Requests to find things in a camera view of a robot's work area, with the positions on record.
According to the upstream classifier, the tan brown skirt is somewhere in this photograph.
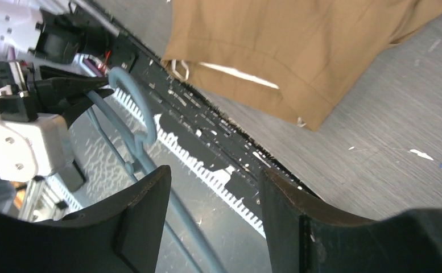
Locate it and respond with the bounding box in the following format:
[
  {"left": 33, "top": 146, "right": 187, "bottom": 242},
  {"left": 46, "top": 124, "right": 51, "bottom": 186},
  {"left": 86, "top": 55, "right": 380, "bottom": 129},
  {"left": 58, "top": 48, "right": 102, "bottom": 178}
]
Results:
[{"left": 162, "top": 0, "right": 442, "bottom": 131}]

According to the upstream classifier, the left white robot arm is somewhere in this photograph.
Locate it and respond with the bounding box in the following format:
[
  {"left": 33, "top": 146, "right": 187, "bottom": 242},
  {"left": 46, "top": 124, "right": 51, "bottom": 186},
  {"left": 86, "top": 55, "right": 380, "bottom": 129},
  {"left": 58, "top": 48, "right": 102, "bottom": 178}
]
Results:
[{"left": 0, "top": 1, "right": 139, "bottom": 129}]

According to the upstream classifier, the white slotted cable duct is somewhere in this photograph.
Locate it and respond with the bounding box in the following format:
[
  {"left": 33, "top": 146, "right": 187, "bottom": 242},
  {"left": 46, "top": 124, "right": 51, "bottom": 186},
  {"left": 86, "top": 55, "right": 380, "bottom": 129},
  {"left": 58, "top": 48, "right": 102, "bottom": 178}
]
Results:
[{"left": 111, "top": 87, "right": 267, "bottom": 239}]

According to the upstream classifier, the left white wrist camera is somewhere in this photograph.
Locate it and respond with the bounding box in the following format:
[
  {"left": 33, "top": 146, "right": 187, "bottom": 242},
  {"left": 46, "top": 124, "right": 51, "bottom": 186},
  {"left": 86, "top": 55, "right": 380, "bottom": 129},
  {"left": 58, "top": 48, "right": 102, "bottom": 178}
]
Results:
[{"left": 0, "top": 114, "right": 74, "bottom": 182}]

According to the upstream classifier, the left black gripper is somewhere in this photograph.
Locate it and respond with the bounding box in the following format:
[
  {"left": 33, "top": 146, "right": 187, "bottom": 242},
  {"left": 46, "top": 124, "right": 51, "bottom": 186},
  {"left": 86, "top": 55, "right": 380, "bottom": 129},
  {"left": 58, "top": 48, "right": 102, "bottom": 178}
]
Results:
[{"left": 0, "top": 60, "right": 114, "bottom": 128}]

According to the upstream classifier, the teal blue wire hanger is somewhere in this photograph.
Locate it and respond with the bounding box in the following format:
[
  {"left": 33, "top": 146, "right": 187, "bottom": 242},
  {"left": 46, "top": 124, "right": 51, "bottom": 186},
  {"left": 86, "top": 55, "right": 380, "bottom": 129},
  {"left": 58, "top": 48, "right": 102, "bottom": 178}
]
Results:
[{"left": 86, "top": 67, "right": 226, "bottom": 272}]

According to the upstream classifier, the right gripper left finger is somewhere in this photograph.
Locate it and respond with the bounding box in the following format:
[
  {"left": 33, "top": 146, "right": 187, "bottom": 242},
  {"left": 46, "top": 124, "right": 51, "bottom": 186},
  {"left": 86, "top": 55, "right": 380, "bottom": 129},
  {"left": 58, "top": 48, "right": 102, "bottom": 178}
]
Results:
[{"left": 0, "top": 165, "right": 171, "bottom": 272}]

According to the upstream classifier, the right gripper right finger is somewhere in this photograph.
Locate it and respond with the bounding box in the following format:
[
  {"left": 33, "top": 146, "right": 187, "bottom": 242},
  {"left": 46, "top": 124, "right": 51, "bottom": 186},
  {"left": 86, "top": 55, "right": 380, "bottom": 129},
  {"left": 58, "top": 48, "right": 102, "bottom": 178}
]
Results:
[{"left": 259, "top": 169, "right": 442, "bottom": 272}]

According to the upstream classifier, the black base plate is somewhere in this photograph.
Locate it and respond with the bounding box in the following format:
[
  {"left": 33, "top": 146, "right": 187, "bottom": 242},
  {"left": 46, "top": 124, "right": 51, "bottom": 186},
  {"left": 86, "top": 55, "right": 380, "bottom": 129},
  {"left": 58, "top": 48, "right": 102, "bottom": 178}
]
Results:
[{"left": 69, "top": 0, "right": 320, "bottom": 242}]

